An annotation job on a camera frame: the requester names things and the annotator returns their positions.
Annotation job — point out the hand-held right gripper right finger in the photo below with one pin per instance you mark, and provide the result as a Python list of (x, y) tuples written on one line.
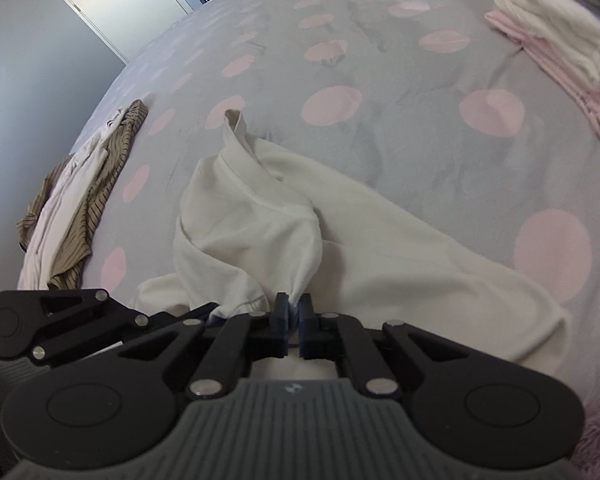
[(307, 312)]

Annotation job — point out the white door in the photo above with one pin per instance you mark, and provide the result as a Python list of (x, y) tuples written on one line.
[(120, 5)]

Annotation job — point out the white shirt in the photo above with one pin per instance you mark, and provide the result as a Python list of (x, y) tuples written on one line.
[(250, 220)]

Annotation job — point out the pale pink garment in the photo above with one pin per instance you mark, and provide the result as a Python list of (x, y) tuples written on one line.
[(65, 210)]

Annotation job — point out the grey pink-dotted bed sheet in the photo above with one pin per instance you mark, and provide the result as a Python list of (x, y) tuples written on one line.
[(405, 160)]

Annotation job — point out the folded pink garment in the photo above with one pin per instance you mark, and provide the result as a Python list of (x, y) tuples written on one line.
[(565, 85)]

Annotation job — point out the stack of folded clothes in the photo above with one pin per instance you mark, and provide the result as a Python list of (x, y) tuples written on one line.
[(555, 25)]

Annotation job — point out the brown striped garment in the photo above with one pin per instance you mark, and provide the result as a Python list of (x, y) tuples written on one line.
[(105, 185)]

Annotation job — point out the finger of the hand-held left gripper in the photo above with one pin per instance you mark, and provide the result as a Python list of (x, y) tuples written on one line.
[(130, 322)]

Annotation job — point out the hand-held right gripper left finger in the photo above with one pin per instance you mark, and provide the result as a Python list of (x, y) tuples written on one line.
[(281, 312)]

